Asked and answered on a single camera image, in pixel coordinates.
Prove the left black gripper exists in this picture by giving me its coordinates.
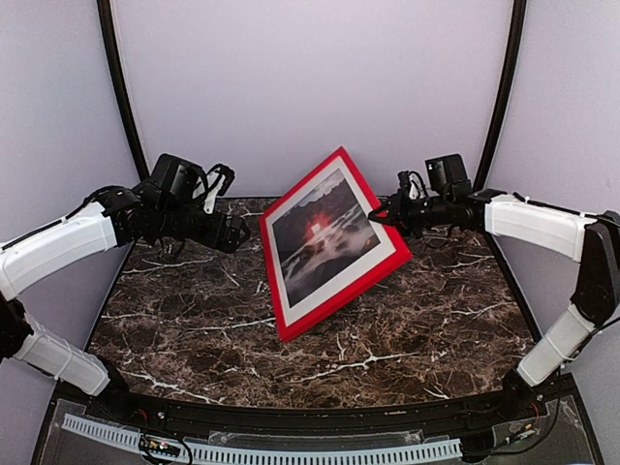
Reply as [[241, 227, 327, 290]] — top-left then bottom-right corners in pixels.
[[157, 201, 251, 253]]

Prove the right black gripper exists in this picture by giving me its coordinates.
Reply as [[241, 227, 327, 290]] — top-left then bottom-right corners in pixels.
[[368, 187, 451, 238]]

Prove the white photo mat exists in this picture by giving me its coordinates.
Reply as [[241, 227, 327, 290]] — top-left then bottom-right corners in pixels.
[[264, 152, 396, 327]]

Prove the landscape photo print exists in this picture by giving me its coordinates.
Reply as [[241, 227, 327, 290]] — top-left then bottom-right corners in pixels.
[[273, 169, 380, 306]]

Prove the red wooden picture frame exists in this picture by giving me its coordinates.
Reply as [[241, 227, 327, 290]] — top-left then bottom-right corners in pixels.
[[260, 148, 412, 342]]

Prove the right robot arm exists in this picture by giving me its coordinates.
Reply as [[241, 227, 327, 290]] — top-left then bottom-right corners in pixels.
[[368, 171, 619, 420]]

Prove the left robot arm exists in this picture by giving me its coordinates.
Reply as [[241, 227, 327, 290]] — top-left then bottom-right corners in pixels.
[[1, 154, 250, 422]]

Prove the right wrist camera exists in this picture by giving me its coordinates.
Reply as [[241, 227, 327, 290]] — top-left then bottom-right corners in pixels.
[[425, 154, 473, 202]]

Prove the white slotted cable duct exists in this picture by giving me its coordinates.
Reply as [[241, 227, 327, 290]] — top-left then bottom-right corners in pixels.
[[61, 414, 462, 464]]

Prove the left black corner post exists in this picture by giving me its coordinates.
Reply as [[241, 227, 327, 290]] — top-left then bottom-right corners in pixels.
[[96, 0, 149, 180]]

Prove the black corner post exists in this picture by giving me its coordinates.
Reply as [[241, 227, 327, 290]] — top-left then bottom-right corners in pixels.
[[96, 0, 149, 180], [474, 0, 528, 191]]

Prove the black front rail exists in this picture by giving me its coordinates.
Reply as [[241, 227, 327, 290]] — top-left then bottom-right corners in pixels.
[[57, 375, 573, 440]]

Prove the right black corner post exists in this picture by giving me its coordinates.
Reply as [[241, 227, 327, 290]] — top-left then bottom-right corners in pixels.
[[474, 0, 528, 191]]

